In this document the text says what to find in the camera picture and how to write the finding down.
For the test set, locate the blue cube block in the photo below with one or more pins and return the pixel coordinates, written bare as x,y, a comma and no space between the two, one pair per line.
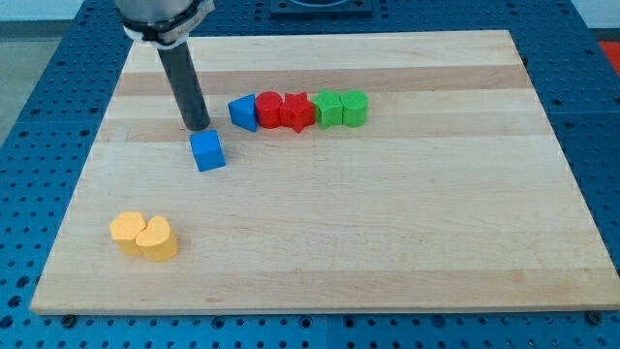
207,150

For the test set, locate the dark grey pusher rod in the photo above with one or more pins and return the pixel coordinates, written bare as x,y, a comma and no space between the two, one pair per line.
185,86

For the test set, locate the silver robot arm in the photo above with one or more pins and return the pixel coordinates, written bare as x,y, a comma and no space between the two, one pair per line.
164,24

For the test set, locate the red star block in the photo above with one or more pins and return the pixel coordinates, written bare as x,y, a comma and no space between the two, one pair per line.
297,111

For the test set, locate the green star block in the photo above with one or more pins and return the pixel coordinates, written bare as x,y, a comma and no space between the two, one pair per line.
328,108

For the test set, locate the red cylinder block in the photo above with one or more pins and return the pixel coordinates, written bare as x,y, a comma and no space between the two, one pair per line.
267,108

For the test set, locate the green cylinder block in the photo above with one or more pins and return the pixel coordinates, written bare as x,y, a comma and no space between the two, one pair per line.
355,106

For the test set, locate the blue triangle block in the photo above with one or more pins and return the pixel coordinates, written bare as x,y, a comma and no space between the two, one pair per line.
242,112

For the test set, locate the light wooden board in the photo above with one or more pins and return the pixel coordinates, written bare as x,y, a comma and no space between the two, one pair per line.
453,196

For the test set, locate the yellow heart block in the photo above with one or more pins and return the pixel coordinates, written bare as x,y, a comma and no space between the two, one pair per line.
158,242

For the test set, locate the yellow hexagon block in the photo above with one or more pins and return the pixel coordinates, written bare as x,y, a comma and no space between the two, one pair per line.
124,229

